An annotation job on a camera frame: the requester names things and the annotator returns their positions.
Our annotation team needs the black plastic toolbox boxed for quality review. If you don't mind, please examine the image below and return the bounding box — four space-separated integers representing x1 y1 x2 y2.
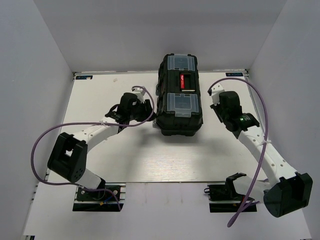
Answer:
155 53 203 137

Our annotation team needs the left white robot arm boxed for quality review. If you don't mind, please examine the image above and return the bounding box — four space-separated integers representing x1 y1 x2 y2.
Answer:
47 91 156 200

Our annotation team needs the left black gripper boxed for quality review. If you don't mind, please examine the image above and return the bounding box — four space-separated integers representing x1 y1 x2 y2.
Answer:
128 99 158 122

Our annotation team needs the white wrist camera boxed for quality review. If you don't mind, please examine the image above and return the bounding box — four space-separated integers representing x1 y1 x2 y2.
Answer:
207 83 225 106
131 86 146 103

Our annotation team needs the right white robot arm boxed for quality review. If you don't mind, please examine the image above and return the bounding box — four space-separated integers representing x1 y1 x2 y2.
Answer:
208 87 313 218

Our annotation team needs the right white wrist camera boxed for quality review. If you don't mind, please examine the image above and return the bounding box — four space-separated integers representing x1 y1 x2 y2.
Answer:
207 83 225 106

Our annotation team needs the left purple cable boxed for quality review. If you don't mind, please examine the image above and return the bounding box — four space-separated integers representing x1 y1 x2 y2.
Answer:
30 85 156 212

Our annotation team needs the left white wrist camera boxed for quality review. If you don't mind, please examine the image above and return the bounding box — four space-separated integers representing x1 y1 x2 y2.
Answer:
131 86 146 103

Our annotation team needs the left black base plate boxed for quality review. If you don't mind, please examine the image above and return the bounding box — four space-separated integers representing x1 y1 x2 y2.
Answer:
72 183 126 213

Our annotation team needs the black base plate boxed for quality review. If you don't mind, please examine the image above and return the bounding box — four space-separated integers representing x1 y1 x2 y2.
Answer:
72 183 126 213
203 183 245 213

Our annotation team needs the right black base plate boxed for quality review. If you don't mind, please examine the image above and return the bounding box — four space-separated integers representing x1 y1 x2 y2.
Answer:
203 183 245 213

